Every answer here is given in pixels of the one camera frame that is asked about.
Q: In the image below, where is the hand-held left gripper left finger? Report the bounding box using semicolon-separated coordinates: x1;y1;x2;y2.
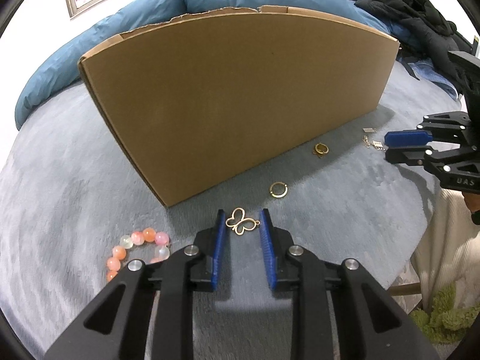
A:
44;210;227;360

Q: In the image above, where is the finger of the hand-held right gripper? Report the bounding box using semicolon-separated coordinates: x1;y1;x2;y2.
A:
385;146;480;175
384;112;473;147

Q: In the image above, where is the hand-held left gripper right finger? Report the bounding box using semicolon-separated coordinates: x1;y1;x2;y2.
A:
260;208;441;360

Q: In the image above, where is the small gold chain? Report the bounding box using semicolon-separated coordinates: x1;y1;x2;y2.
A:
362;137;387;153

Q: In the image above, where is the gold butterfly pendant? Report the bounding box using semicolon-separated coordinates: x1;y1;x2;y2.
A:
226;207;260;236

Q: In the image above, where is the pink orange bead bracelet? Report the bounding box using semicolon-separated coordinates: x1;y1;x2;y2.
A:
106;227;171;284

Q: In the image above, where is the brown cardboard box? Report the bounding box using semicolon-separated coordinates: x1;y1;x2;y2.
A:
77;4;400;208

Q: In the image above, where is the person's right hand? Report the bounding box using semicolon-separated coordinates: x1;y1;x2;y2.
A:
463;191;480;226

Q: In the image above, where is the black jacket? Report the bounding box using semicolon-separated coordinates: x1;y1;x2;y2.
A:
354;0;473;94

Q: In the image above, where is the wooden bar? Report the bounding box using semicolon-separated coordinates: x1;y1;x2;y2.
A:
388;283;424;297

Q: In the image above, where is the grey fleece bed blanket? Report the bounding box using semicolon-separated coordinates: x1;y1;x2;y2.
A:
0;56;466;360

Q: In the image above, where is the green shaggy rug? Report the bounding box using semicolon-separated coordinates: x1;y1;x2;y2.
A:
410;284;480;344

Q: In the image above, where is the blue duvet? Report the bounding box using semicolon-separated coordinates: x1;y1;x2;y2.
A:
15;0;394;130

